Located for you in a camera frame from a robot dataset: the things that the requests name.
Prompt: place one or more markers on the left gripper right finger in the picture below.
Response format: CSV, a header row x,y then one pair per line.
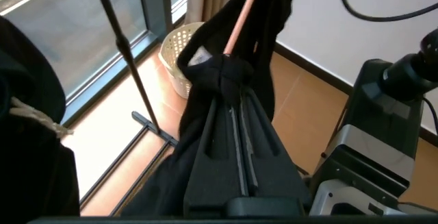
x,y
273,169

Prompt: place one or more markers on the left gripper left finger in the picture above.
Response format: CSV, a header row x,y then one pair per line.
x,y
212,176

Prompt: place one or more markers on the pink clothes hanger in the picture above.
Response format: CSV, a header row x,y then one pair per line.
x,y
241,18

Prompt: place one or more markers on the black shorts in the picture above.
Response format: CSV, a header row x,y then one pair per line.
x,y
31,165

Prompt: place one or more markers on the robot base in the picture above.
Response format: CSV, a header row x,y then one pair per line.
x,y
376,142

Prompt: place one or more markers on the white laundry basket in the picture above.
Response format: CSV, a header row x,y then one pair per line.
x,y
174,56

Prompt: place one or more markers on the black clothes rack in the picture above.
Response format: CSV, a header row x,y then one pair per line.
x,y
125,49

